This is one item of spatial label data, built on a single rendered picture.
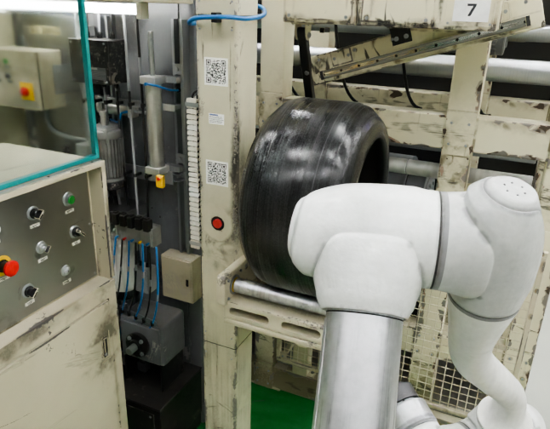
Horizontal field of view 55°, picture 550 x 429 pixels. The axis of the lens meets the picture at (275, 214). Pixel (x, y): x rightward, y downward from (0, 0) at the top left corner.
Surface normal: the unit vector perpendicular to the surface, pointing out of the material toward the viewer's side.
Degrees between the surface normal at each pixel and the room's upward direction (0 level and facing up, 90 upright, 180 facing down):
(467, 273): 103
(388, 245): 61
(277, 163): 56
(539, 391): 0
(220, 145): 90
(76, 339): 90
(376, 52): 90
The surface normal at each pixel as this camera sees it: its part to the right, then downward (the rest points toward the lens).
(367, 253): -0.21, -0.18
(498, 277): -0.26, 0.59
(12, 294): 0.91, 0.18
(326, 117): -0.14, -0.72
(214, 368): -0.41, 0.32
